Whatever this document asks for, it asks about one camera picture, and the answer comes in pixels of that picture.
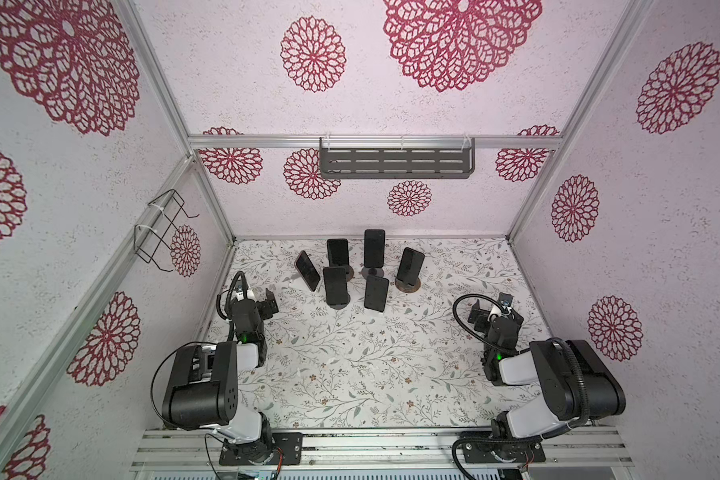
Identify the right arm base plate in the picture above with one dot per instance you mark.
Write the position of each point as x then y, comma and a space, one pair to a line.
481, 447

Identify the black wire wall rack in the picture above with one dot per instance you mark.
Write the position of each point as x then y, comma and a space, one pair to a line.
168, 242

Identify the wooden round stand back left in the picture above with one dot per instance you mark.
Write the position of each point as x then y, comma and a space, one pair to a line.
349, 273

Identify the grey slotted wall shelf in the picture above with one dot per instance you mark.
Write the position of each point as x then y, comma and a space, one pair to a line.
397, 163

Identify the black phone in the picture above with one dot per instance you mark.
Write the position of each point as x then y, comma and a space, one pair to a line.
338, 252
410, 265
307, 271
374, 248
335, 284
376, 292

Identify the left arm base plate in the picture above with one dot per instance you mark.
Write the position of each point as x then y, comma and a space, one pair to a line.
261, 449

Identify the grey round stand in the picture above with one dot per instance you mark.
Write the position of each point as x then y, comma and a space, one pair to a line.
341, 304
372, 272

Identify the aluminium front rail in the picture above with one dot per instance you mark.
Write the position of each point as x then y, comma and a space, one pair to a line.
387, 449

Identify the wooden round stand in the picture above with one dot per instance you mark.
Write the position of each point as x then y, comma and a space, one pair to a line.
349, 273
408, 288

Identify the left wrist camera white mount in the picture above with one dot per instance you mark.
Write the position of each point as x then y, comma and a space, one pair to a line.
239, 294

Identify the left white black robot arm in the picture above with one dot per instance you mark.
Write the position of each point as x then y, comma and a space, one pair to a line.
202, 388

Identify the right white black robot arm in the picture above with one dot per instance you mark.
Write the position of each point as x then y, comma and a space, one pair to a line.
575, 385

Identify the grey round stand back centre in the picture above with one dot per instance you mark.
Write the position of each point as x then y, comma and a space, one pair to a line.
372, 272

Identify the grey round stand front left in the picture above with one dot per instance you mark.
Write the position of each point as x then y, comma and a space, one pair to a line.
341, 304

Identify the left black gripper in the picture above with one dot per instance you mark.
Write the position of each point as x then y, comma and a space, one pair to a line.
265, 303

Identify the wooden round stand back right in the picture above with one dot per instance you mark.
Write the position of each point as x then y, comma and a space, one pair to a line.
408, 288

